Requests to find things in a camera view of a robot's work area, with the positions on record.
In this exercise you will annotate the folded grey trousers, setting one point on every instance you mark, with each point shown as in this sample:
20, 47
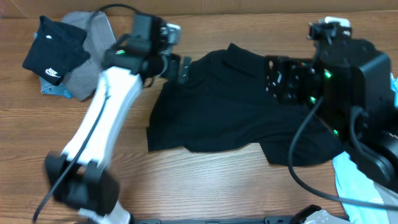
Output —
82, 81

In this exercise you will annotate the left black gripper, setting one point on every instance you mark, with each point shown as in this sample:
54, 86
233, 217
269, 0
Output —
173, 73

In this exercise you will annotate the black t-shirt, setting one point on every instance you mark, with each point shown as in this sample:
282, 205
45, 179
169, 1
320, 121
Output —
222, 106

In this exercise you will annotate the light blue t-shirt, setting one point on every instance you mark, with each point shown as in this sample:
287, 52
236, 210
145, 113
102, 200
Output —
353, 184

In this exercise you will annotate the folded blue denim garment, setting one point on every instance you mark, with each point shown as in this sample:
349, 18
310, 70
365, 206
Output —
50, 89

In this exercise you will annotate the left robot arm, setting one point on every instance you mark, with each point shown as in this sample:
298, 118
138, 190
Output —
79, 177

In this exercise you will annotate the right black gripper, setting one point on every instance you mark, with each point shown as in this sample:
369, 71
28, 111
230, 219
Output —
273, 78

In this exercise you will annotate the folded black Nike garment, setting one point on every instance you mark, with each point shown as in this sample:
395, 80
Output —
56, 51

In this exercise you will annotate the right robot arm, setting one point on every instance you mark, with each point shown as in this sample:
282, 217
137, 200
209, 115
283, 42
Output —
347, 84

